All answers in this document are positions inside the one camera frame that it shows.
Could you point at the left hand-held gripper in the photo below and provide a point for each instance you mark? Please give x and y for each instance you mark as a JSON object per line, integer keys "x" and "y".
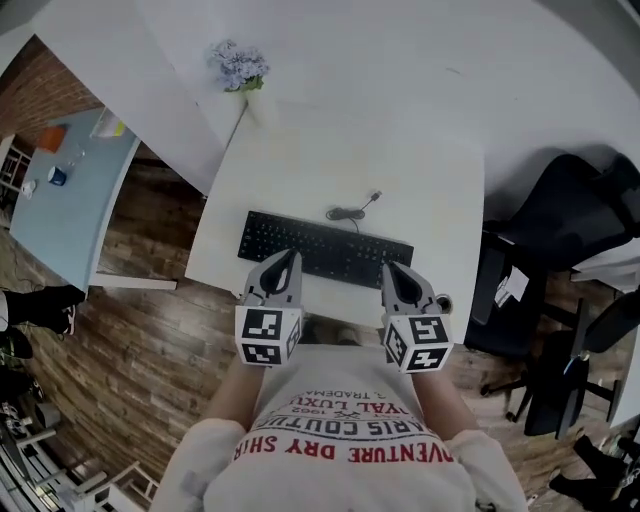
{"x": 262, "y": 325}

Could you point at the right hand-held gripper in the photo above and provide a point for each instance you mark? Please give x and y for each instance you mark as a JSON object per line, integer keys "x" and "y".
{"x": 425, "y": 335}

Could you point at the black keyboard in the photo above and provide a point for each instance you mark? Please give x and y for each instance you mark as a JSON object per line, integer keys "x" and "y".
{"x": 325, "y": 245}

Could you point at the person's left forearm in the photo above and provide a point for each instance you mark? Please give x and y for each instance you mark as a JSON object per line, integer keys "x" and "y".
{"x": 237, "y": 395}

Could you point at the person's right forearm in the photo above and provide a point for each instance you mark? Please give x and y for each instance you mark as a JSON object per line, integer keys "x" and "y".
{"x": 442, "y": 405}

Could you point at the white paper tag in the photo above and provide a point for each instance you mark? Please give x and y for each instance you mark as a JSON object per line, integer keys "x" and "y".
{"x": 510, "y": 287}

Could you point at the white desk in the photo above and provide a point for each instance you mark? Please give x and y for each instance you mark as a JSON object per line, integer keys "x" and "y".
{"x": 350, "y": 170}
{"x": 610, "y": 265}

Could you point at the white vase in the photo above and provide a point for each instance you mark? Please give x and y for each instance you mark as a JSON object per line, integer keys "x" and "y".
{"x": 260, "y": 107}

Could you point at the person's white printed shirt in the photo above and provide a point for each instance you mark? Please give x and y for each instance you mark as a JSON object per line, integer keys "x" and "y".
{"x": 345, "y": 480}

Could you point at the blue artificial flower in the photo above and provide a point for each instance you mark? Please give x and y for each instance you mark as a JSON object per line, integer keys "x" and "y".
{"x": 237, "y": 65}

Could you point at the light blue table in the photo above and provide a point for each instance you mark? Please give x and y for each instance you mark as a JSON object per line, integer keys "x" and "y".
{"x": 55, "y": 225}

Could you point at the white yellow packet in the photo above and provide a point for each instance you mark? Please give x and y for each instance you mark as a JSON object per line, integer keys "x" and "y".
{"x": 107, "y": 124}

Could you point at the clear glass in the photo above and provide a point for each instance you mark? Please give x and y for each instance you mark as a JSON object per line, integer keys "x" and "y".
{"x": 76, "y": 156}

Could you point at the blue mug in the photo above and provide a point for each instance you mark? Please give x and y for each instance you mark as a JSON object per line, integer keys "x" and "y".
{"x": 58, "y": 176}

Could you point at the white cup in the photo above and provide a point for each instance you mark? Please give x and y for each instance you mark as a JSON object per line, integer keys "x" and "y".
{"x": 28, "y": 188}

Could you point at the orange box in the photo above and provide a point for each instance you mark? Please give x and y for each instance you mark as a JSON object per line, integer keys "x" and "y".
{"x": 52, "y": 138}

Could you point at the white metal rack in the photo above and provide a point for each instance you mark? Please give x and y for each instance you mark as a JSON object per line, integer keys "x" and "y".
{"x": 50, "y": 480}

